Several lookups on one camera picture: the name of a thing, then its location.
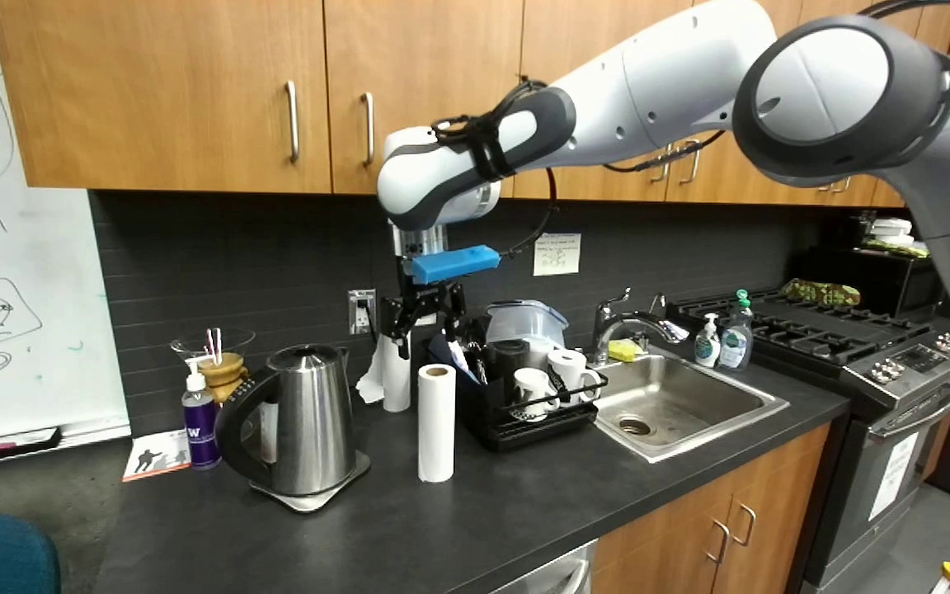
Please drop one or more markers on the black dish rack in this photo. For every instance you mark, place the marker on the black dish rack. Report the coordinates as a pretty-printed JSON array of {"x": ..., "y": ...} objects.
[{"x": 496, "y": 430}]

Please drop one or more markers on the white cup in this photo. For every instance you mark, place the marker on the white cup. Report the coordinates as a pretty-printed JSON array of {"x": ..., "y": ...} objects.
[{"x": 568, "y": 363}]

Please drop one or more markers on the white stacked bowls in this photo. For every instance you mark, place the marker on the white stacked bowls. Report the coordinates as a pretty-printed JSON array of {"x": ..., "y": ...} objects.
[{"x": 890, "y": 233}]

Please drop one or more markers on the black microwave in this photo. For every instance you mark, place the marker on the black microwave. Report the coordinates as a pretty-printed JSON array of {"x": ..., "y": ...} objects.
[{"x": 882, "y": 285}]

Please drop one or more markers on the clear glass cup with sticks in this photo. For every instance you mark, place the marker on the clear glass cup with sticks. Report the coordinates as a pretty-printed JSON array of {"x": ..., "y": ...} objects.
[{"x": 213, "y": 343}]

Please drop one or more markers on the grey white Franka robot arm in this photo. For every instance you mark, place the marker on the grey white Franka robot arm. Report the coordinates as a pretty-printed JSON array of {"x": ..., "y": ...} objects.
[{"x": 652, "y": 87}]

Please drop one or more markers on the white soap dispenser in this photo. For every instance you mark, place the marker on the white soap dispenser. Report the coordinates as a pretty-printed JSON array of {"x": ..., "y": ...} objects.
[{"x": 708, "y": 343}]

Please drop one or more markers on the black mug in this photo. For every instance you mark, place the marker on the black mug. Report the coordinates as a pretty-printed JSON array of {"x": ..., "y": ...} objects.
[{"x": 505, "y": 361}]

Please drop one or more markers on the white whiteboard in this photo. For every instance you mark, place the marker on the white whiteboard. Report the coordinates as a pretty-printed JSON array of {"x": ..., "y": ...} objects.
[{"x": 36, "y": 219}]

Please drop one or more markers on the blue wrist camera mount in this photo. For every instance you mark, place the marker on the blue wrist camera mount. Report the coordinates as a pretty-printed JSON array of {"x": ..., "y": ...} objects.
[{"x": 452, "y": 265}]

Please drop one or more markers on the white mug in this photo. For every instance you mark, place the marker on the white mug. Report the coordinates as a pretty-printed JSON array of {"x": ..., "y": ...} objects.
[{"x": 531, "y": 388}]

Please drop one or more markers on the glass jar amber contents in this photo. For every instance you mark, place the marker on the glass jar amber contents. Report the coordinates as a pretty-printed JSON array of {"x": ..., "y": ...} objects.
[{"x": 225, "y": 380}]

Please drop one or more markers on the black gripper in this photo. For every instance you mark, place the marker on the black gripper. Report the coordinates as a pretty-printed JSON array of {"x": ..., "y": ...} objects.
[{"x": 429, "y": 302}]

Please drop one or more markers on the stainless steel electric kettle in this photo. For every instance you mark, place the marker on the stainless steel electric kettle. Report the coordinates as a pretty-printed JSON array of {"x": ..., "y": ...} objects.
[{"x": 310, "y": 424}]

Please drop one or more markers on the silver kettle base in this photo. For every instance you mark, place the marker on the silver kettle base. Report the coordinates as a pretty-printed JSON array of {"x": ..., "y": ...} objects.
[{"x": 314, "y": 504}]

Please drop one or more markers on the white printed leaflet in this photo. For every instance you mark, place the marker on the white printed leaflet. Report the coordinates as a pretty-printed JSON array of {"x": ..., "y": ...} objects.
[{"x": 155, "y": 452}]

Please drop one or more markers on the chrome faucet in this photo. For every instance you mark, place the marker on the chrome faucet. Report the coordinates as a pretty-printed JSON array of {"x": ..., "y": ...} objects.
[{"x": 610, "y": 332}]

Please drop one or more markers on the blue dish soap bottle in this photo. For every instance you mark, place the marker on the blue dish soap bottle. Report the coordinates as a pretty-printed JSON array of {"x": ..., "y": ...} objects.
[{"x": 738, "y": 338}]

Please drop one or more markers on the purple soap pump bottle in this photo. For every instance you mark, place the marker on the purple soap pump bottle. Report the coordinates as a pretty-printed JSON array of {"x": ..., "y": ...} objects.
[{"x": 200, "y": 430}]

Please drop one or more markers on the white tissue roll loose sheet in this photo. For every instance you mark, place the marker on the white tissue roll loose sheet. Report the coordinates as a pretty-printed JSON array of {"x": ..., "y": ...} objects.
[{"x": 380, "y": 380}]

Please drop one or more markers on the yellow sponge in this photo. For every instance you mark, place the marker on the yellow sponge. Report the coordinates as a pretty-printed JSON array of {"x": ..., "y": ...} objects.
[{"x": 625, "y": 350}]

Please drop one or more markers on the clear plastic container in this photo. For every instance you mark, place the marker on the clear plastic container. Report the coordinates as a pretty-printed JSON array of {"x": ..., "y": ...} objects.
[{"x": 530, "y": 320}]

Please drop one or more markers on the black whiteboard marker tray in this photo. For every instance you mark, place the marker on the black whiteboard marker tray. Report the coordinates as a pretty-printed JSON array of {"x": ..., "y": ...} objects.
[{"x": 1, "y": 448}]

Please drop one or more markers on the stainless steel dishwasher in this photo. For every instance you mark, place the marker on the stainless steel dishwasher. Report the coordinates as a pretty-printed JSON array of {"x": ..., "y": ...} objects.
[{"x": 545, "y": 575}]

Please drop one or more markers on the white blank wall plate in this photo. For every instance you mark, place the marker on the white blank wall plate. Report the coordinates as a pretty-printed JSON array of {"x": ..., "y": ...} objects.
[{"x": 556, "y": 256}]

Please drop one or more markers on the wooden base cabinet door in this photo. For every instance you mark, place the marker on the wooden base cabinet door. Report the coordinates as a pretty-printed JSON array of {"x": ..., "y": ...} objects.
[
  {"x": 652, "y": 549},
  {"x": 783, "y": 496}
]

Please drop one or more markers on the stainless steel sink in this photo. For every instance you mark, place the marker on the stainless steel sink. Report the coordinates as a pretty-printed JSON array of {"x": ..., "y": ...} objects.
[{"x": 694, "y": 412}]

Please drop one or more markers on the slim white tissue roll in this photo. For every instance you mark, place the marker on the slim white tissue roll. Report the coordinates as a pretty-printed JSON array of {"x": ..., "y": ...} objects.
[{"x": 438, "y": 424}]

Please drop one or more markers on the black gas stove oven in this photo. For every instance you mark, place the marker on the black gas stove oven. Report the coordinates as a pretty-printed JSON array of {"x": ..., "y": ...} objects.
[{"x": 893, "y": 374}]

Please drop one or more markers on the green bundle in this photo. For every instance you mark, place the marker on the green bundle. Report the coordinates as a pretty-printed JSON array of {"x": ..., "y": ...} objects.
[{"x": 822, "y": 295}]

